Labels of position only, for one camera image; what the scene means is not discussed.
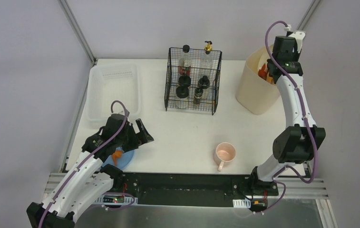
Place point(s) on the clear glass oil bottle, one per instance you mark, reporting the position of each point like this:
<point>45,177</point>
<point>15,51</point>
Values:
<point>206,60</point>

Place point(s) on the black wire basket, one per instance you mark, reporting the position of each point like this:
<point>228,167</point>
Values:
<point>209,102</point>

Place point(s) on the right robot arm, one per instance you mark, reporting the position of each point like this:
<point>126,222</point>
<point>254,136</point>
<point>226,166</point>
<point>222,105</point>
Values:
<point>301,139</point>

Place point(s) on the cream round plate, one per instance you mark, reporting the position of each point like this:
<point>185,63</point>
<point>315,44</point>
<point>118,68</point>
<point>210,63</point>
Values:
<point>262,60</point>

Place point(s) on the red shrimp head piece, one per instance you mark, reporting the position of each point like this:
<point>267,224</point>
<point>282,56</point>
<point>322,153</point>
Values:
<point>263,72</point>

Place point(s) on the pink mug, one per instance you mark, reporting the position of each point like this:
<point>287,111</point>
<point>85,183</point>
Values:
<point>224,154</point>

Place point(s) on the black lid seasoning shaker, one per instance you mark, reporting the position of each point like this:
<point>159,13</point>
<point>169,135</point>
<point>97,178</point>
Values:
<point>184,81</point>

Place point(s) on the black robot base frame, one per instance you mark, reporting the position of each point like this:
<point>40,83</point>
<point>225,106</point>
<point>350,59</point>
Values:
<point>195,190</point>

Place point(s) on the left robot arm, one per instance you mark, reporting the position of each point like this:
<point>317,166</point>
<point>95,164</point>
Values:
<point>90,177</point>

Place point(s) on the red label vinegar bottle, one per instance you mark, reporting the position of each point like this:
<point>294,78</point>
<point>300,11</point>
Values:
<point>185,62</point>

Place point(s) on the small dark pepper jar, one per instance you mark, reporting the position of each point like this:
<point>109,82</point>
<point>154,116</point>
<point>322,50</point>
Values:
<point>198,93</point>

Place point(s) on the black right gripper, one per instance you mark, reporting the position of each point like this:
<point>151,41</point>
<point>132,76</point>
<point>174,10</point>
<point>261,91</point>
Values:
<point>269,65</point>

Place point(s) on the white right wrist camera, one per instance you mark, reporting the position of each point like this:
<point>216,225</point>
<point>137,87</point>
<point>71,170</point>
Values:
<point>299,36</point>

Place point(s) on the salmon slice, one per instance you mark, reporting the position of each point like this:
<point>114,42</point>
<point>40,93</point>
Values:
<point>270,80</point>

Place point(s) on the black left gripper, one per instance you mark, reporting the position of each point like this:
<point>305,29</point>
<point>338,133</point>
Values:
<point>134,138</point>

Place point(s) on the blue round plate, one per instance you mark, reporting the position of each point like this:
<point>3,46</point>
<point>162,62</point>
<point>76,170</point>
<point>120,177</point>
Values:
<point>123,161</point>

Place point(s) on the black lid granule shaker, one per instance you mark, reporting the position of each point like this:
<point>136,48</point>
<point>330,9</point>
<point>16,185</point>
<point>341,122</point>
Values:
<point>182,92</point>

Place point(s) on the cream waste bin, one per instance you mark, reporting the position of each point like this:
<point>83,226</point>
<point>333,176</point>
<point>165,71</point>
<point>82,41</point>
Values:
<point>253,92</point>

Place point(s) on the black lid white shaker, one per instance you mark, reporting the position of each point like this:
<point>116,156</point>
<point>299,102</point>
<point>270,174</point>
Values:
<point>204,82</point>

